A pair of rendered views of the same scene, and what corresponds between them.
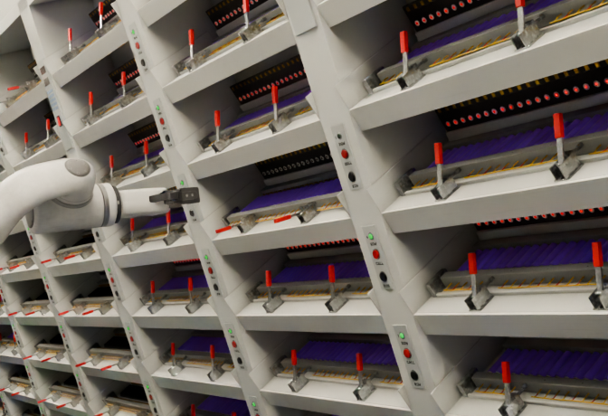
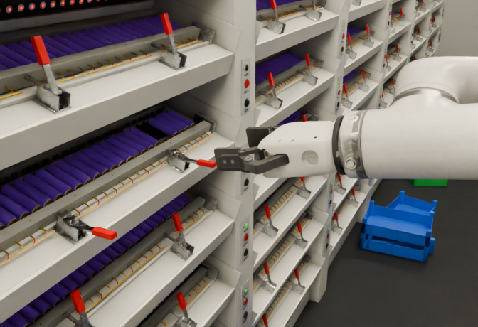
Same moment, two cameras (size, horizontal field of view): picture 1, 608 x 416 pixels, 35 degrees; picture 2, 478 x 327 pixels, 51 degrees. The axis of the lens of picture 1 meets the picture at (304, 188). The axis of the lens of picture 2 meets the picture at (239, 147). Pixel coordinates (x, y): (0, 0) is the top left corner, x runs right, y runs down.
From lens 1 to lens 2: 2.40 m
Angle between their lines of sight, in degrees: 117
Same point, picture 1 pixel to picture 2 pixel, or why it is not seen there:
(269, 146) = (170, 85)
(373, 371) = (166, 312)
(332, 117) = (244, 50)
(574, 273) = not seen: hidden behind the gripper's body
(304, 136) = (212, 70)
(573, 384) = (272, 202)
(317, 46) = not seen: outside the picture
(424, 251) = not seen: hidden behind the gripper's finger
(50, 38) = not seen: outside the picture
